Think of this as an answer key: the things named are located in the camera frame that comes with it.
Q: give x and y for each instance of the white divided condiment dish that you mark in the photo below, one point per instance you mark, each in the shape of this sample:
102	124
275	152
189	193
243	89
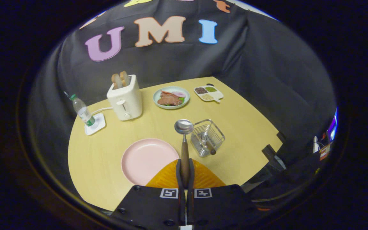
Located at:
208	94

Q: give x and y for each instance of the pink round plate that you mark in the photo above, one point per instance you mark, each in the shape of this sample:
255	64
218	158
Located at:
145	159

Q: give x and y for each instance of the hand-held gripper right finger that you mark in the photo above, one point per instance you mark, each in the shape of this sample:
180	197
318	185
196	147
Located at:
191	179

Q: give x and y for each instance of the pale green oval plate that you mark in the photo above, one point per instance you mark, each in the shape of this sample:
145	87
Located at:
186	94

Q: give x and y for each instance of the black backdrop cloth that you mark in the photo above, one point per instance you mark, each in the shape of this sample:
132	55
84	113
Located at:
267	80

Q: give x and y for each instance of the toast slice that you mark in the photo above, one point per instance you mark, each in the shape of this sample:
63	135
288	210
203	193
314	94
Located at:
125	78
116	81

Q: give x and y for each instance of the lit monitor screen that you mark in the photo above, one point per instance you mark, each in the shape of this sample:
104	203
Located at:
332	127

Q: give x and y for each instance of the clear plastic water bottle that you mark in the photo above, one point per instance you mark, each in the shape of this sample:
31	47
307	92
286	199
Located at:
83	110

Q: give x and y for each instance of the cream white toaster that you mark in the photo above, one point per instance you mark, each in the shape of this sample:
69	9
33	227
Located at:
129	102

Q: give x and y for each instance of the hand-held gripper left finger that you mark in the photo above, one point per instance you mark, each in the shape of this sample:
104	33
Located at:
180	179

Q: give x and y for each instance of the white square coaster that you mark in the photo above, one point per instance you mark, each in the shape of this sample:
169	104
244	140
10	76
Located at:
100	123

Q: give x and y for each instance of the meat and vegetable food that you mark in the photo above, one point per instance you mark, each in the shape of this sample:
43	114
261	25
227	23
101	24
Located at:
169	99

